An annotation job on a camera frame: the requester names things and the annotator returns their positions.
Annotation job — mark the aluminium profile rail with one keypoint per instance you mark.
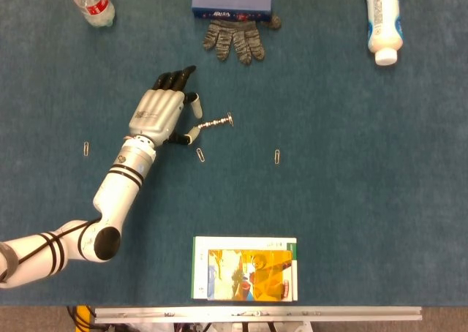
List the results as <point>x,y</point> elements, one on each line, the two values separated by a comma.
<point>329,315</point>

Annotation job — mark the grey knit work glove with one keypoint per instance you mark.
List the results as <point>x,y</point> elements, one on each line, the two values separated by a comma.
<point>234,39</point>

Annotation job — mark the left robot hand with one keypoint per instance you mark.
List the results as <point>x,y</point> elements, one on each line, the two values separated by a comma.
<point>157,112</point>

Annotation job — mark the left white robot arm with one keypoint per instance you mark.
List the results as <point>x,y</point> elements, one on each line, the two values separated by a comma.
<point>117,189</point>

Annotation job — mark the metal bolt tool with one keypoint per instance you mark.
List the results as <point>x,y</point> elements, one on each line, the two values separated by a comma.
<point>214,123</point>

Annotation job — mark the yellow cover book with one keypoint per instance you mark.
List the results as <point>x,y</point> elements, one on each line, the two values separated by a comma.
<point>263,277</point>

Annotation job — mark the white lotion bottle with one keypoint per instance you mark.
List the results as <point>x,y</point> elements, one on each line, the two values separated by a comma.
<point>384,17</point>

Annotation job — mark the blue rectangular box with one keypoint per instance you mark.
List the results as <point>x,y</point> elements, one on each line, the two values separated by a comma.
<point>231,2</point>

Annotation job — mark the clear bottle red label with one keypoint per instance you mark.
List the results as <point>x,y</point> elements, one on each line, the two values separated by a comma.
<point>96,6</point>

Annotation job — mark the yellow post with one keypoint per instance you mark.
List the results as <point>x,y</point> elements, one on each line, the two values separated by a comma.
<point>86,310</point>

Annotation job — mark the white green book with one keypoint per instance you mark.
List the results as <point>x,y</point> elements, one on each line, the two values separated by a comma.
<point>237,242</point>

